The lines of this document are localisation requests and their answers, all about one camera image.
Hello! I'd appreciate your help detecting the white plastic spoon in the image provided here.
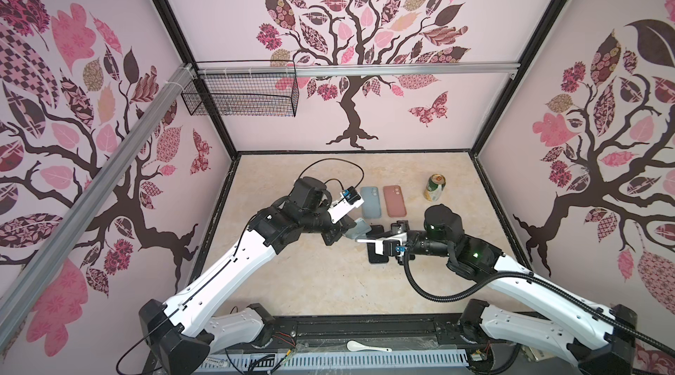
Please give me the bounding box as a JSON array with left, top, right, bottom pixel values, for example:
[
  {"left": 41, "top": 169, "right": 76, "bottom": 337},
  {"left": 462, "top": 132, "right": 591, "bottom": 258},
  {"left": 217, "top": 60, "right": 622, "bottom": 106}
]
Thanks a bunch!
[{"left": 346, "top": 340, "right": 393, "bottom": 353}]

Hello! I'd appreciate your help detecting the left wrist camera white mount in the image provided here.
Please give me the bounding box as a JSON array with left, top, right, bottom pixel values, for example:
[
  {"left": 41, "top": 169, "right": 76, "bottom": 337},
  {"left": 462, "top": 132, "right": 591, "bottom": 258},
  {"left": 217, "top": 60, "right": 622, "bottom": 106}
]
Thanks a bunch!
[{"left": 328, "top": 186, "right": 364, "bottom": 224}]

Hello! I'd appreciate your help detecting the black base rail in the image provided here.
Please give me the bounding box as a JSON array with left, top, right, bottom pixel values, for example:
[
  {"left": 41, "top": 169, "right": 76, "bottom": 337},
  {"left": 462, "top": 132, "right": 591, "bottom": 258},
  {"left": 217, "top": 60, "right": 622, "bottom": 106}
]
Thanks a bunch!
[{"left": 141, "top": 312, "right": 581, "bottom": 375}]

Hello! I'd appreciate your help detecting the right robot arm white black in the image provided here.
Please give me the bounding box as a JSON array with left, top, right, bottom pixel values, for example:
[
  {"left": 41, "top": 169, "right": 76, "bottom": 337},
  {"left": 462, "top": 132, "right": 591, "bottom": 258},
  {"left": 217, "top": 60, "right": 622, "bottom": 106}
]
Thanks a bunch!
[{"left": 374, "top": 205, "right": 637, "bottom": 374}]

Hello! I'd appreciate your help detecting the aluminium bar back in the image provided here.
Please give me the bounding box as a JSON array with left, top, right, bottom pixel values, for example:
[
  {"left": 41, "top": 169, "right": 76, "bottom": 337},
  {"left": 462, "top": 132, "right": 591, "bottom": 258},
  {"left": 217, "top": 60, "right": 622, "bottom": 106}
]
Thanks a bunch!
[{"left": 198, "top": 62, "right": 520, "bottom": 77}]

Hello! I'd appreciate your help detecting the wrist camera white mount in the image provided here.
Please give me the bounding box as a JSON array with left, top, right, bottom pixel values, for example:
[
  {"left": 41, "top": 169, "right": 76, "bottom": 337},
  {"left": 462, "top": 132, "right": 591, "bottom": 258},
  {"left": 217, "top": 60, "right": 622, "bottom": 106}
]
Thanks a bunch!
[
  {"left": 357, "top": 234, "right": 408, "bottom": 257},
  {"left": 328, "top": 186, "right": 364, "bottom": 224}
]

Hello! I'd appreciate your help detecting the light blue phone case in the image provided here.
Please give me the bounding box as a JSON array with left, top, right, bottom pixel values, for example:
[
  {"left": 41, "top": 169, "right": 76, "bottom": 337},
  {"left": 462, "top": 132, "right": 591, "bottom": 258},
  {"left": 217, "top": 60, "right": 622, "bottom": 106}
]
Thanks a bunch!
[{"left": 360, "top": 186, "right": 381, "bottom": 220}]

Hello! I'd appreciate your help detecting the white slotted cable duct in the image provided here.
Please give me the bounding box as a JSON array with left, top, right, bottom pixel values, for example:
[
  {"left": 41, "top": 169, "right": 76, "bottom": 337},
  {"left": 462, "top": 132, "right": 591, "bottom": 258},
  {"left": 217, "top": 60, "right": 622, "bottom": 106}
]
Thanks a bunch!
[{"left": 196, "top": 350, "right": 469, "bottom": 374}]

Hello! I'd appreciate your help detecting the aluminium bar left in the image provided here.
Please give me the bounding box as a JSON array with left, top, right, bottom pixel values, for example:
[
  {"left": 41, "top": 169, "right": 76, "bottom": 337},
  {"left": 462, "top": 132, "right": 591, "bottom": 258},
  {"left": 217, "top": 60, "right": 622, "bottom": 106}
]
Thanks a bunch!
[{"left": 1, "top": 63, "right": 194, "bottom": 347}]

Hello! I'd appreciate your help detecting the green beverage can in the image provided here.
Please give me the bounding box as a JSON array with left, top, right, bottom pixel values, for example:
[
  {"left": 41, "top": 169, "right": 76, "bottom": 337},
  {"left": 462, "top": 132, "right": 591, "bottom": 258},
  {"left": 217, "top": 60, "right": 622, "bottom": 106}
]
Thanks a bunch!
[{"left": 424, "top": 174, "right": 446, "bottom": 202}]

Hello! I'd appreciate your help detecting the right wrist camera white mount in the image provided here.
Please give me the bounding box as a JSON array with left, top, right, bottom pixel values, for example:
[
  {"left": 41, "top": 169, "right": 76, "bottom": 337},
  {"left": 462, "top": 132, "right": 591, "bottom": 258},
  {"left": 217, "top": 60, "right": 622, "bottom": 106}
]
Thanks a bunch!
[{"left": 357, "top": 234, "right": 408, "bottom": 257}]

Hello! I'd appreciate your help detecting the pale green phone case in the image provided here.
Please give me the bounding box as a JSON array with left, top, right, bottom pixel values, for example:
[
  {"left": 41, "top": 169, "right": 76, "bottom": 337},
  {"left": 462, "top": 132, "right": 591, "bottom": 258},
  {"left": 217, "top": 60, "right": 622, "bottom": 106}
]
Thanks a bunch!
[{"left": 344, "top": 218, "right": 372, "bottom": 241}]

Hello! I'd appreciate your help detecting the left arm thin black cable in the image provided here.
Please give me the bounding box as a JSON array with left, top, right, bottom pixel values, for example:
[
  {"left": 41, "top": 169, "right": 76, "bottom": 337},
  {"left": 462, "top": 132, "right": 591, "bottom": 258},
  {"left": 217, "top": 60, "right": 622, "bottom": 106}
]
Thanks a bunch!
[{"left": 297, "top": 157, "right": 366, "bottom": 192}]

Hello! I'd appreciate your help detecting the pink phone case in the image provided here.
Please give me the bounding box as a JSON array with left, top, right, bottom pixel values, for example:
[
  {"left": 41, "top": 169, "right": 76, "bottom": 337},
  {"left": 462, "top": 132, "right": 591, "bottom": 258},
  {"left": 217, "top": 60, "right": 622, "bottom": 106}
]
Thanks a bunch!
[{"left": 383, "top": 185, "right": 407, "bottom": 218}]

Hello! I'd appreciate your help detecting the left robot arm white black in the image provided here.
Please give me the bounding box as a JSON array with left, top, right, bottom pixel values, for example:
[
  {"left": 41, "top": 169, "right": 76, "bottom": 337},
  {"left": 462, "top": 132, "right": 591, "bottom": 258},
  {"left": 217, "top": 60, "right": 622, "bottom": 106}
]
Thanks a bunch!
[{"left": 139, "top": 176, "right": 364, "bottom": 374}]

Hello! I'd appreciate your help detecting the black phone white case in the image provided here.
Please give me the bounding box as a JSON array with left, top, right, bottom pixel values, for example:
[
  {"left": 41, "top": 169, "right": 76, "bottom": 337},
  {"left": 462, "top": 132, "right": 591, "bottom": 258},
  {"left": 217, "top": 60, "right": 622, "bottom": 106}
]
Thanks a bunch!
[{"left": 367, "top": 224, "right": 394, "bottom": 265}]

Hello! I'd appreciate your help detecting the aluminium bar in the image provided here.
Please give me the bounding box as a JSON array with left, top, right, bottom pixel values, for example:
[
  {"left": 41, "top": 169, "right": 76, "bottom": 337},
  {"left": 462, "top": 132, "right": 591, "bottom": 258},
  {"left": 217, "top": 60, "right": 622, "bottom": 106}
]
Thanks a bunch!
[
  {"left": 198, "top": 62, "right": 520, "bottom": 77},
  {"left": 1, "top": 63, "right": 194, "bottom": 347}
]

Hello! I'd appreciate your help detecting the black wire basket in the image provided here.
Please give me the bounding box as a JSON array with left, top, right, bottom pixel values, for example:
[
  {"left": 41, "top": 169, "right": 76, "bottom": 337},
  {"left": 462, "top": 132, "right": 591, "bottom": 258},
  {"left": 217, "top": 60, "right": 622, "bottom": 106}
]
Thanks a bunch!
[{"left": 181, "top": 59, "right": 300, "bottom": 117}]

